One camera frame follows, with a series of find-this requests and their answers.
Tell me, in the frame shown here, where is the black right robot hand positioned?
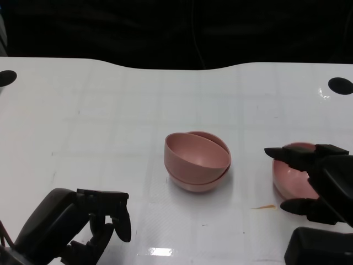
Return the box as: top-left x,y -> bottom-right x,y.
264,143 -> 353,226

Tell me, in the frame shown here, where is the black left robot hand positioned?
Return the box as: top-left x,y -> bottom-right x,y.
13,188 -> 132,265

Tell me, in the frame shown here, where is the pink plastic bowl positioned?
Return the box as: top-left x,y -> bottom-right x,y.
168,130 -> 231,193
164,132 -> 232,183
272,142 -> 321,200

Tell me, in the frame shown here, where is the black round table grommet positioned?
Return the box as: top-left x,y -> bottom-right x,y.
0,70 -> 18,87
328,77 -> 353,96

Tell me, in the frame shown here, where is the black backdrop cloth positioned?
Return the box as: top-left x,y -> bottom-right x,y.
5,0 -> 353,71

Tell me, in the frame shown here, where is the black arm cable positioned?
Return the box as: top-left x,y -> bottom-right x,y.
0,219 -> 16,248

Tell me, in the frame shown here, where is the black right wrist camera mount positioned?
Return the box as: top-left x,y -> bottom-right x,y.
284,226 -> 353,265

